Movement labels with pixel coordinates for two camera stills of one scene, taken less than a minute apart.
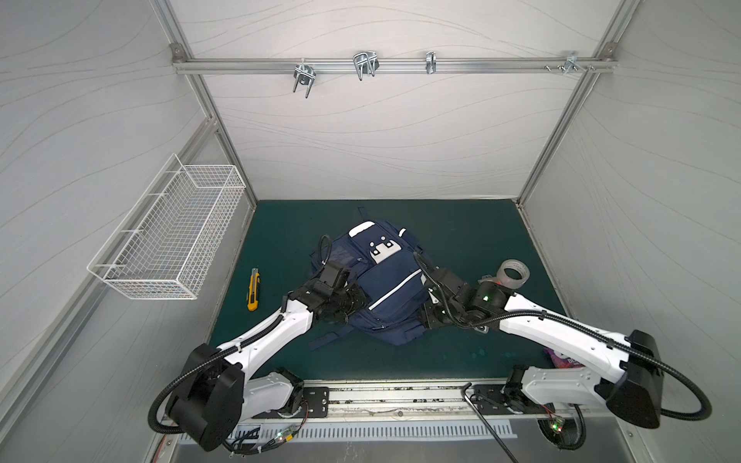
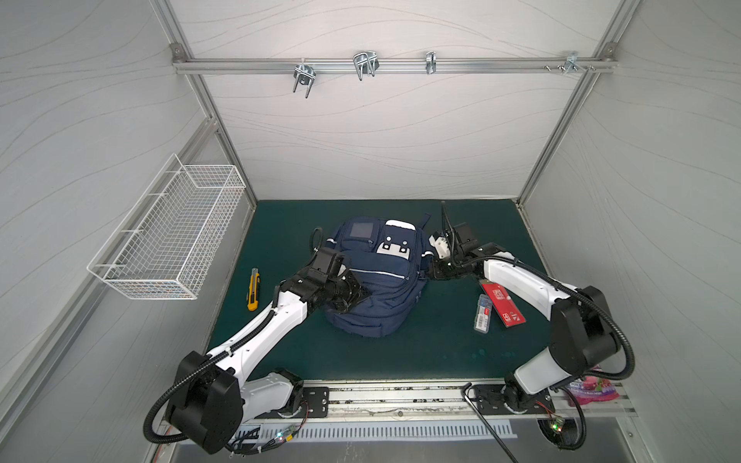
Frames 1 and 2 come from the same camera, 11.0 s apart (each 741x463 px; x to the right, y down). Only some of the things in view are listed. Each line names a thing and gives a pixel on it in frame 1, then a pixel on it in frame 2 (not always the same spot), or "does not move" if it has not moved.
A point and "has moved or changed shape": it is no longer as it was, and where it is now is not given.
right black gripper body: x=437 y=298 → x=443 y=267
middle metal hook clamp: x=366 y=64 does not move
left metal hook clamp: x=305 y=74 does not move
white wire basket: x=164 y=247 does not move
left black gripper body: x=347 y=302 → x=343 y=292
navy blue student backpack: x=382 y=257 has moved or changed shape
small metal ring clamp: x=431 y=62 does not move
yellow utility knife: x=254 y=289 does not move
